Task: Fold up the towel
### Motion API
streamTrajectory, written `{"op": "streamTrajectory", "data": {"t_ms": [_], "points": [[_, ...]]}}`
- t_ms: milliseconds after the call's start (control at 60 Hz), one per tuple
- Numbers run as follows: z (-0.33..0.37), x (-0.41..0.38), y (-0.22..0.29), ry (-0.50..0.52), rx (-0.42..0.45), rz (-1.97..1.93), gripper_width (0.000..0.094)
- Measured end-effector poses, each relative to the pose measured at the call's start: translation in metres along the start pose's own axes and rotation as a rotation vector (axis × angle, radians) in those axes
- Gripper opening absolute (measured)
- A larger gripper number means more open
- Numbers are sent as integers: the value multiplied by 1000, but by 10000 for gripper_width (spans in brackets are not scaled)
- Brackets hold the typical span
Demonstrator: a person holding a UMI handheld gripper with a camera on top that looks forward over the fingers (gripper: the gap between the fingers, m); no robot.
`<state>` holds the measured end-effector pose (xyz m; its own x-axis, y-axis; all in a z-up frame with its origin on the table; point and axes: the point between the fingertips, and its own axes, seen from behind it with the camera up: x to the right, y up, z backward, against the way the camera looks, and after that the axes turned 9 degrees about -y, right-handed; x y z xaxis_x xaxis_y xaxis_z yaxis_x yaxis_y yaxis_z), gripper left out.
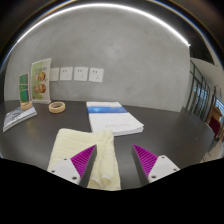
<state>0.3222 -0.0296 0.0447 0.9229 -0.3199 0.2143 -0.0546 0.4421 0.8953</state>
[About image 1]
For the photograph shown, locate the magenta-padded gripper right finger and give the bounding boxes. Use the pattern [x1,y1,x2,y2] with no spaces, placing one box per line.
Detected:
[130,143,181,186]

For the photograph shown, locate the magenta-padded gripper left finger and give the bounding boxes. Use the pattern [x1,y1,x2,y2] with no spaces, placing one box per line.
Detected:
[47,143,98,188]

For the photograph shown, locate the cream ribbed towel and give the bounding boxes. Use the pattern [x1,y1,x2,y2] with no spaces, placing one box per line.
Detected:
[47,128,122,192]

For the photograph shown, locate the beige tape roll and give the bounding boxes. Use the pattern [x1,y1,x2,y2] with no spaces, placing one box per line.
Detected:
[48,101,66,114]

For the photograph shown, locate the white booklet with blue band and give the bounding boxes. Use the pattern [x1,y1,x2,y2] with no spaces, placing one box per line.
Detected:
[85,101,145,137]

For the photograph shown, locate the grey patterned magazine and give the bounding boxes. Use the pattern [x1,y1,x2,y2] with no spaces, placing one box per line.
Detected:
[2,105,38,133]

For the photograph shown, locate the black-framed glass partition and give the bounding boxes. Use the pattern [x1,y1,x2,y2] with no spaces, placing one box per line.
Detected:
[184,59,224,134]

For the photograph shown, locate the small sign on wooden base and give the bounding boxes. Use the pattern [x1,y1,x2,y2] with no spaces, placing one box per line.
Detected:
[18,72,34,111]

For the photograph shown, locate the green acrylic sign stand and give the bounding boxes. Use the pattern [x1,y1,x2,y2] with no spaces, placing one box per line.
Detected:
[30,57,53,105]

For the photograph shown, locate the curved ceiling light strip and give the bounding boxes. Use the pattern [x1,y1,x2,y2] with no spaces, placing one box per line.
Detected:
[0,2,192,68]

